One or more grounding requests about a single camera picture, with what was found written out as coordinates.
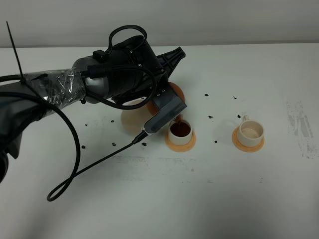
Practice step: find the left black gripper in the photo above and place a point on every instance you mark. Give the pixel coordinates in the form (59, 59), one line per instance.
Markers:
(134, 71)

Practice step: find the brown clay teapot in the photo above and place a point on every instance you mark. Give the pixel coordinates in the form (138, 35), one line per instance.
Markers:
(174, 99)

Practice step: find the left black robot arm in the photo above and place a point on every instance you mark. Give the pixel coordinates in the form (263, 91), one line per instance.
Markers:
(85, 82)

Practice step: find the beige teapot saucer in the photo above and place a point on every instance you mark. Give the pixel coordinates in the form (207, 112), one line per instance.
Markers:
(133, 121)

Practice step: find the left white teacup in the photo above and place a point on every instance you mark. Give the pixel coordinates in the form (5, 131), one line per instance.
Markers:
(180, 133)

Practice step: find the white teacup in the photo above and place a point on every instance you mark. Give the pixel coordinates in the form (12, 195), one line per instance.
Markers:
(250, 132)
(180, 133)

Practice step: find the left orange coaster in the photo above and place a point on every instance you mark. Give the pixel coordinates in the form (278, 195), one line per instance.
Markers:
(181, 148)

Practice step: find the orange coaster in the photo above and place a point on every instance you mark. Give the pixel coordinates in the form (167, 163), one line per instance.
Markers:
(181, 148)
(245, 148)

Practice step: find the right orange coaster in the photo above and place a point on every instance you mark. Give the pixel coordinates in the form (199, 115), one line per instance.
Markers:
(245, 148)

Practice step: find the right white teacup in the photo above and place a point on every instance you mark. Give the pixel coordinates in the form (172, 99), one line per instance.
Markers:
(250, 132)

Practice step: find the black zip tie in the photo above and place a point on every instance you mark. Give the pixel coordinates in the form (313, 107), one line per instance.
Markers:
(17, 57)

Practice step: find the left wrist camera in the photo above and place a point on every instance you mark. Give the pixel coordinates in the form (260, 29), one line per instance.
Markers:
(164, 114)

